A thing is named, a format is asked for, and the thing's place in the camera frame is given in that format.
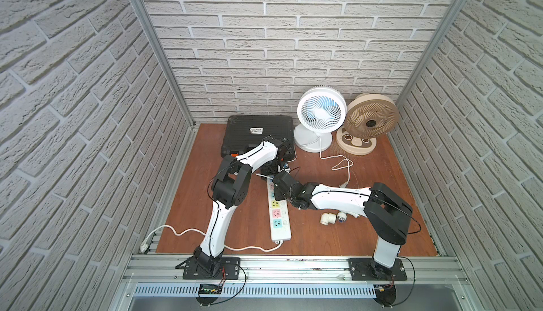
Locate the aluminium front rail frame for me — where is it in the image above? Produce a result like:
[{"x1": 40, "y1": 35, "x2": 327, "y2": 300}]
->
[{"x1": 110, "y1": 254, "x2": 483, "y2": 310}]

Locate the black plastic tool case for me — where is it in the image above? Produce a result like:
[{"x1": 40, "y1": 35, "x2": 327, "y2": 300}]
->
[{"x1": 221, "y1": 115, "x2": 294, "y2": 157}]

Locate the aluminium corner post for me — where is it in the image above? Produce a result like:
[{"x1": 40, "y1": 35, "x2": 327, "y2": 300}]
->
[
  {"x1": 130, "y1": 0, "x2": 196, "y2": 128},
  {"x1": 395, "y1": 0, "x2": 467, "y2": 108}
]

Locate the white desk fan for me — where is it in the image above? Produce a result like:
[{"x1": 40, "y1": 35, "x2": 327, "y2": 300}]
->
[{"x1": 294, "y1": 86, "x2": 347, "y2": 154}]

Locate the aluminium corner post left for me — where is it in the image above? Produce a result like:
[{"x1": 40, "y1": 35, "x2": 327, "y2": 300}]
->
[{"x1": 130, "y1": 0, "x2": 196, "y2": 128}]

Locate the white faucet shaped fitting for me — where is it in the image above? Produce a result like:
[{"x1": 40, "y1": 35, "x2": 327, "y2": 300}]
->
[{"x1": 336, "y1": 211, "x2": 359, "y2": 223}]

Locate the white vented cable duct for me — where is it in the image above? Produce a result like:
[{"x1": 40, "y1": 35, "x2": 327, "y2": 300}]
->
[{"x1": 133, "y1": 283, "x2": 376, "y2": 299}]

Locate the aluminium corner post right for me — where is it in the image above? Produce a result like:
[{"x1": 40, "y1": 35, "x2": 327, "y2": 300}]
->
[{"x1": 395, "y1": 0, "x2": 467, "y2": 108}]

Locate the white power strip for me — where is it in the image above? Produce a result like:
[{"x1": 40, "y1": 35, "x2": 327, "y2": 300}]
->
[{"x1": 267, "y1": 177, "x2": 291, "y2": 244}]

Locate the white fan cable with plug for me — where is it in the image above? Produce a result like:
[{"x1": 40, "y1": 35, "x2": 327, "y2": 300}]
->
[{"x1": 317, "y1": 141, "x2": 355, "y2": 189}]

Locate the beige bear desk fan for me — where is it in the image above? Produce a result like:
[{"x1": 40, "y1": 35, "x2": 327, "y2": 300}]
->
[{"x1": 336, "y1": 93, "x2": 400, "y2": 156}]

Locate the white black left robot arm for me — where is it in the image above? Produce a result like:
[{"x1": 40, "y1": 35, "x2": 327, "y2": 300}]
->
[{"x1": 194, "y1": 136, "x2": 295, "y2": 276}]

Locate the white label sticker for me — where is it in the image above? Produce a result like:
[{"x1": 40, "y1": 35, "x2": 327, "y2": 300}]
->
[{"x1": 250, "y1": 127, "x2": 264, "y2": 134}]

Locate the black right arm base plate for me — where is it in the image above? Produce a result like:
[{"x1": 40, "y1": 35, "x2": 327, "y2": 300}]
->
[{"x1": 348, "y1": 258, "x2": 407, "y2": 281}]

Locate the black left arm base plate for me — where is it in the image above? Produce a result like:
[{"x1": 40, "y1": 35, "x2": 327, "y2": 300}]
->
[{"x1": 182, "y1": 256, "x2": 240, "y2": 281}]

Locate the white cylindrical adapter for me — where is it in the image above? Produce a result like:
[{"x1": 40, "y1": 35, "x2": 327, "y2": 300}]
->
[{"x1": 320, "y1": 213, "x2": 336, "y2": 226}]

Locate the white power strip cable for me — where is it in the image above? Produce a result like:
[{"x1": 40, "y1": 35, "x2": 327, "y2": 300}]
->
[{"x1": 141, "y1": 224, "x2": 284, "y2": 253}]

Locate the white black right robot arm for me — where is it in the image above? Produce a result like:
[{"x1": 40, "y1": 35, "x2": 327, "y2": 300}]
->
[{"x1": 272, "y1": 172, "x2": 413, "y2": 269}]

